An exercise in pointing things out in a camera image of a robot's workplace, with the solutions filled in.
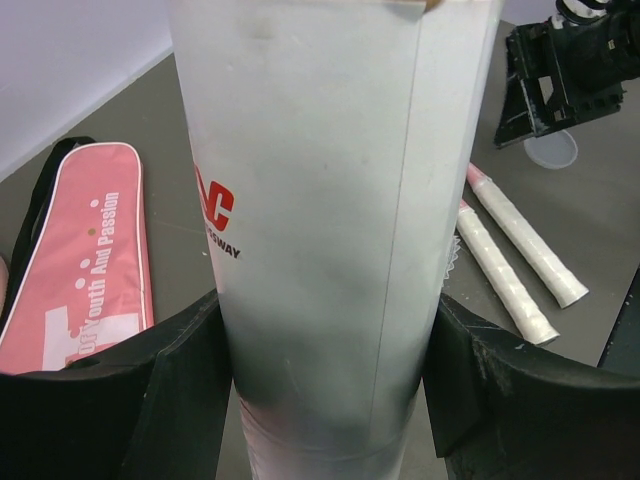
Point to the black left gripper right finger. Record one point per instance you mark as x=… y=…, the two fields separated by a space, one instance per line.
x=503 y=408

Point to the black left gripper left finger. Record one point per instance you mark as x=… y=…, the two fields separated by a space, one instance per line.
x=151 y=407

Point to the pink badminton racket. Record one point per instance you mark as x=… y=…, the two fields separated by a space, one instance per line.
x=531 y=323
x=558 y=279

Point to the white shuttlecock tube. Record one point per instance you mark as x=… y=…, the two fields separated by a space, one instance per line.
x=331 y=140

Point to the pink badminton racket lower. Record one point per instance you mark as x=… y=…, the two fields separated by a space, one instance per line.
x=531 y=323

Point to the clear round tube lid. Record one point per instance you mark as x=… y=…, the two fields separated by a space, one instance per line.
x=554 y=151

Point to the pink three-tier wooden shelf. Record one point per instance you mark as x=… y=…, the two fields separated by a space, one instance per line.
x=4 y=288

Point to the pink racket bag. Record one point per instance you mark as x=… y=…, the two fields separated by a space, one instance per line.
x=79 y=279

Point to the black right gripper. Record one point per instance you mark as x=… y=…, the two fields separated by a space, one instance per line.
x=568 y=69

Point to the pink badminton racket upper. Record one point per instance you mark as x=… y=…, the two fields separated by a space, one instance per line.
x=558 y=279

